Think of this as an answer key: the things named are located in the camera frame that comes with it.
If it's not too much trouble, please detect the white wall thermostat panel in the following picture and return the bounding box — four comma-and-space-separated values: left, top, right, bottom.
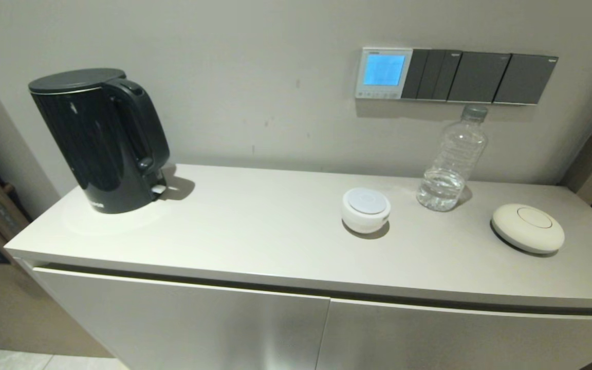
355, 47, 414, 100

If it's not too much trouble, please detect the clear plastic water bottle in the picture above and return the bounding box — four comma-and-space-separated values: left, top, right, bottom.
416, 104, 489, 212

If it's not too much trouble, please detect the white cabinet door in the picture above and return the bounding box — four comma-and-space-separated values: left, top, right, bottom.
317, 298, 592, 370
34, 267, 331, 370

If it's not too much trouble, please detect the black electric kettle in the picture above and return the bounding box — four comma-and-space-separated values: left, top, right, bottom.
28, 68, 171, 215

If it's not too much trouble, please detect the grey triple rocker wall switch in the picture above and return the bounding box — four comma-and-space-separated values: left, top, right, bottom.
401, 49, 463, 101

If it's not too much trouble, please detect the light brown wooden door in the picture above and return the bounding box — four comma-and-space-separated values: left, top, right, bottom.
0, 144, 112, 358

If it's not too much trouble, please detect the grey single wall switch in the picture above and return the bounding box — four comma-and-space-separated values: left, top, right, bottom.
448, 51, 511, 103
493, 53, 559, 106

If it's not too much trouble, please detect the small white round speaker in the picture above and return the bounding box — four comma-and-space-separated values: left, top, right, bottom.
341, 188, 392, 235

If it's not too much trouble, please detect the white sideboard cabinet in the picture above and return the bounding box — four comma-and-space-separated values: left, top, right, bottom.
4, 163, 592, 370

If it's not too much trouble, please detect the cream round disc device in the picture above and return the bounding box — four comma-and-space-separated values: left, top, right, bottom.
491, 203, 565, 255

